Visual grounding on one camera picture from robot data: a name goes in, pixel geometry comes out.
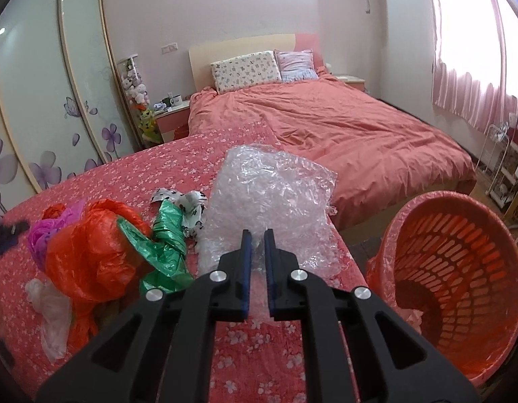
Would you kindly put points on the pink curtain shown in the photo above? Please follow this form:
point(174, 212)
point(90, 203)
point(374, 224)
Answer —
point(473, 58)

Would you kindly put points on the white plastic bag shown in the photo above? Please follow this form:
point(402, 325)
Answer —
point(53, 319)

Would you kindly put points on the white black-spotted cloth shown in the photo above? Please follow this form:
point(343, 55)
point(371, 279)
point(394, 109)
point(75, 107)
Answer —
point(191, 210)

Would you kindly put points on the pink striped pillow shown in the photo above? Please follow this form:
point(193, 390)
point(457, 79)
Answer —
point(296, 65)

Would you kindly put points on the white floral pillow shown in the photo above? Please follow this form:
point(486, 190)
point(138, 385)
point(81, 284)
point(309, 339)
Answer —
point(246, 71)

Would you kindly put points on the emerald green plastic bag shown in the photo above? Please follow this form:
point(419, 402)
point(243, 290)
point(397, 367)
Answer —
point(168, 235)

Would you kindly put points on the white wall outlet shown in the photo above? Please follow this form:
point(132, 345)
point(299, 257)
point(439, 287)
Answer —
point(168, 48)

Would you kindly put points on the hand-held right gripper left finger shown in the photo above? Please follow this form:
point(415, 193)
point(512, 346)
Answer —
point(246, 279)

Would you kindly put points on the orange plastic bag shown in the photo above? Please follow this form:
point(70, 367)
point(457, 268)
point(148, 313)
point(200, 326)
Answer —
point(90, 252)

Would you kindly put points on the orange plastic laundry basket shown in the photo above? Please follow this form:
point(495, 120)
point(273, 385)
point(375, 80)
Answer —
point(452, 260)

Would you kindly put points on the magenta plastic bag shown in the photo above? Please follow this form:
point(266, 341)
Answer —
point(40, 235)

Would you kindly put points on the translucent pink liner bag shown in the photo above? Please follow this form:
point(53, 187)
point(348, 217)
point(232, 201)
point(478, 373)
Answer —
point(380, 277)

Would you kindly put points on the salmon duvet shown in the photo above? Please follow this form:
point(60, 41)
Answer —
point(347, 134)

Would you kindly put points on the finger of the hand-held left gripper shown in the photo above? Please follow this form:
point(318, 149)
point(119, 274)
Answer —
point(9, 235)

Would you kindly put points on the clear bubble wrap sheet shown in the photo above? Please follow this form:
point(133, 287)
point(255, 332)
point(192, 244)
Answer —
point(263, 184)

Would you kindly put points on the green plush toy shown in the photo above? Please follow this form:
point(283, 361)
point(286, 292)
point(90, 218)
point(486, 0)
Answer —
point(148, 124)

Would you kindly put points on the pink bedside table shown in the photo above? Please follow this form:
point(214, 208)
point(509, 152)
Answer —
point(170, 124)
point(351, 80)

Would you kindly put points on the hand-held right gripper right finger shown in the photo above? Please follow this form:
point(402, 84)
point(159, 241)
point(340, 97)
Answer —
point(269, 279)

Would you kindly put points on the clear tube of plush toys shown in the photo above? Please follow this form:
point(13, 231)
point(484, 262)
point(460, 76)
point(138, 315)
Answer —
point(135, 82)

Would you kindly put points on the flower-print sliding wardrobe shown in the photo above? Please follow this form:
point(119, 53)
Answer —
point(32, 92)

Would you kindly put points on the beige and pink headboard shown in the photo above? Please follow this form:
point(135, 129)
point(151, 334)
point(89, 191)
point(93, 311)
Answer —
point(242, 44)

